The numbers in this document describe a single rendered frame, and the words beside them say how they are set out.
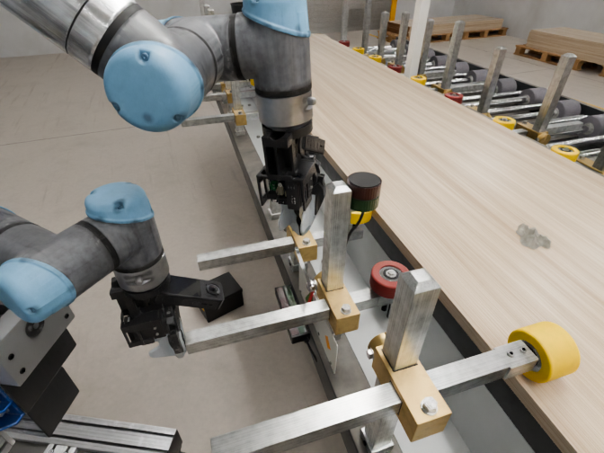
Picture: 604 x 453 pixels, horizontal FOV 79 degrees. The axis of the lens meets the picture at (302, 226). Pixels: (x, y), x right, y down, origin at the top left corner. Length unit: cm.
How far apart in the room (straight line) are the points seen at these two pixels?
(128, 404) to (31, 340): 106
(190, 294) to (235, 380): 108
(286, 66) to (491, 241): 64
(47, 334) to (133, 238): 28
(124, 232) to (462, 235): 71
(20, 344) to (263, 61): 54
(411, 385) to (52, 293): 45
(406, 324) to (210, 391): 128
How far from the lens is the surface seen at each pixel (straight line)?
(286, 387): 164
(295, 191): 52
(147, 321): 64
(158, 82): 35
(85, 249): 50
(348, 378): 85
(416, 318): 47
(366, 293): 78
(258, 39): 47
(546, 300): 84
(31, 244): 52
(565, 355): 67
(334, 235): 67
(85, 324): 209
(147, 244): 54
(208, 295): 64
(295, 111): 49
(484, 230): 97
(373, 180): 65
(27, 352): 72
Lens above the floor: 143
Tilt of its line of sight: 37 degrees down
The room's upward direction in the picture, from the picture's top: straight up
